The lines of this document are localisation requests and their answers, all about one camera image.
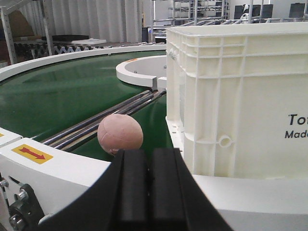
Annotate background metal shelving rack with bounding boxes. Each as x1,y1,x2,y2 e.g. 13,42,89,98
145,0,308,28

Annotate steel conveyor rollers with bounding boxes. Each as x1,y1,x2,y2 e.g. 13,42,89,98
41,90,166,152

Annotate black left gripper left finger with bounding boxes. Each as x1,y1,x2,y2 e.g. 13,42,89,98
39,150,148,231

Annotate pink soft ball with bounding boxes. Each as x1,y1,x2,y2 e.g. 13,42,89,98
97,114,143,155

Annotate yellow arrow sticker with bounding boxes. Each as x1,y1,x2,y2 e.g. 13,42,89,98
12,144,53,164

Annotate green conveyor belt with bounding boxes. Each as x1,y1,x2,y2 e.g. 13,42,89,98
0,50,174,162

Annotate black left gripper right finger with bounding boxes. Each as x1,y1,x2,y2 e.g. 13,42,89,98
149,148,232,231

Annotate white plastic tote box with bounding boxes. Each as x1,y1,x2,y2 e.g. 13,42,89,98
167,22,308,179

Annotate white inner conveyor ring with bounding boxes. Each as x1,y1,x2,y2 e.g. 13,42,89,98
115,55,167,91

